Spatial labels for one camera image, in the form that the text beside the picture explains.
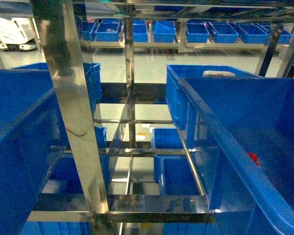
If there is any blue bin rear right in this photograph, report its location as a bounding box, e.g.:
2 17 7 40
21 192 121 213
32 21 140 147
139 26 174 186
166 65 258 130

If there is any large blue bin upper right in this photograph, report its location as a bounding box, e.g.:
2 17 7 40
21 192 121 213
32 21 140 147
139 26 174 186
179 77 294 235

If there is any stainless steel rack frame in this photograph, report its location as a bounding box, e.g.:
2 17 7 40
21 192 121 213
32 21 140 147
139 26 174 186
0 0 294 235

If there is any blue bin rear left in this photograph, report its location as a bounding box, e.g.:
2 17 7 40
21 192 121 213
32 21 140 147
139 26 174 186
13 63 102 113

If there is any blue bin lower centre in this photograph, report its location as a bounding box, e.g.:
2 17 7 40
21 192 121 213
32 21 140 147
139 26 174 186
154 155 200 195

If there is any red toy building block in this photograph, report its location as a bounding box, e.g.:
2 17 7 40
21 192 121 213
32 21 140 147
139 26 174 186
247 152 259 165

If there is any large blue bin upper left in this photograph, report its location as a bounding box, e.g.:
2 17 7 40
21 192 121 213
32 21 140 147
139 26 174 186
0 70 68 235

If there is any large blue bin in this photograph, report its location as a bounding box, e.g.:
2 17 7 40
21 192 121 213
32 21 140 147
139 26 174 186
179 77 294 235
0 70 68 235

